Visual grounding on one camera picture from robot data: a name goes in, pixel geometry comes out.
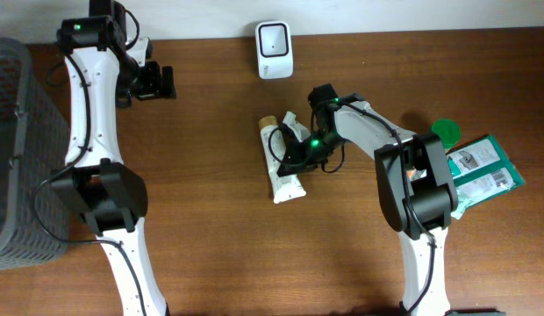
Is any grey plastic mesh basket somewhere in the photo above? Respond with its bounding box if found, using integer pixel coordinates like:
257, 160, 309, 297
0, 38, 69, 270

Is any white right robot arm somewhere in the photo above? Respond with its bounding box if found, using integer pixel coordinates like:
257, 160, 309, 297
273, 84, 458, 315

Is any green lid jar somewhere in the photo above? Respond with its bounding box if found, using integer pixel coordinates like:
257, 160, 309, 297
431, 118, 462, 152

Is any mint green tissue pack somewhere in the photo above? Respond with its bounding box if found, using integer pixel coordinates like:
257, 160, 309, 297
451, 192, 472, 219

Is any orange Kleenex tissue pack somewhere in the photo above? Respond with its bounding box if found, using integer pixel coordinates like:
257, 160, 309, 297
407, 169, 420, 181

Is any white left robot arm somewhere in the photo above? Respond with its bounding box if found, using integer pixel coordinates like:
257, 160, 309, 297
47, 1, 176, 315

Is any green wipes pack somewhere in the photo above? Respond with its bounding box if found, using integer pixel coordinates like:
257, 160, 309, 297
447, 135, 526, 211

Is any white barcode scanner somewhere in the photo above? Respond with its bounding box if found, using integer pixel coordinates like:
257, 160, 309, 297
254, 21, 294, 80

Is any white cream tube gold cap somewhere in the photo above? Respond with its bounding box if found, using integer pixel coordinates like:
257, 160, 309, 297
259, 116, 306, 204

